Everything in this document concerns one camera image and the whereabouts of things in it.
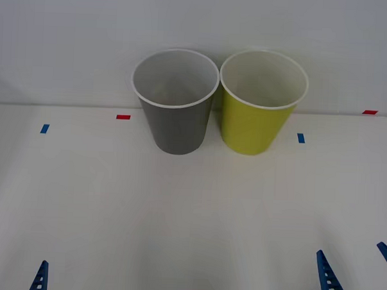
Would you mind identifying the yellow-green plastic bin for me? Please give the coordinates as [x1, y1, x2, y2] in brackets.
[216, 47, 311, 158]

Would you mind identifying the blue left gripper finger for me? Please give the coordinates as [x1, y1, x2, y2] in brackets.
[28, 259, 50, 290]

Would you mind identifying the grey plastic bin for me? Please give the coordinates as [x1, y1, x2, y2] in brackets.
[128, 46, 222, 157]

